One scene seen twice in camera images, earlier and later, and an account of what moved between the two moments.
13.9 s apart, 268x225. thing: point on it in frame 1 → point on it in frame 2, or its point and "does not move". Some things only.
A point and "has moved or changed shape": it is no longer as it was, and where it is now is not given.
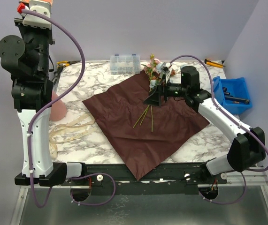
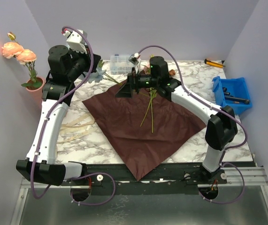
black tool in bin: (228, 96) does not move
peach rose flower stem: (37, 1) has moved or changed shape
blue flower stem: (153, 83) has moved or changed shape
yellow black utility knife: (213, 63) does not move
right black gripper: (161, 92) → (134, 82)
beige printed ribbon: (74, 129) does not move
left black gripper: (23, 28) → (86, 56)
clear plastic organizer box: (125, 64) does not move
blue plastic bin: (237, 87) does not move
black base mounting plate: (171, 178) does not move
